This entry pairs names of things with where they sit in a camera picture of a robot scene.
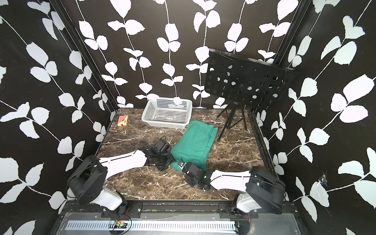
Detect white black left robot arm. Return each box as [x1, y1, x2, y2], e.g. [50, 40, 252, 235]
[67, 145, 174, 211]

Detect black perforated music stand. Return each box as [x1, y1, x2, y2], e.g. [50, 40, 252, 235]
[204, 49, 298, 132]

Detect white plastic perforated basket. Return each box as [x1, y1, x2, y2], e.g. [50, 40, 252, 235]
[142, 98, 193, 129]

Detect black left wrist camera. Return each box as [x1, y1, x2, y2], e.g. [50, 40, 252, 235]
[154, 138, 171, 154]

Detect yellow red playing card box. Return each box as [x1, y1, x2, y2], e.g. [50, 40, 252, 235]
[117, 116, 129, 126]

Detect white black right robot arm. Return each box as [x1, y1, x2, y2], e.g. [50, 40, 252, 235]
[178, 161, 286, 214]

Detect green long pants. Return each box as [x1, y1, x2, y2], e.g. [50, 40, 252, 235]
[170, 120, 218, 172]

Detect small green circuit board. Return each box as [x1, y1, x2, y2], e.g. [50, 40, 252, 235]
[113, 221, 128, 230]

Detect white slotted cable duct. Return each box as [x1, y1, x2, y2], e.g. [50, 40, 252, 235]
[63, 220, 236, 233]

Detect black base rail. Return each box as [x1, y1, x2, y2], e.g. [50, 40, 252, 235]
[60, 200, 300, 219]

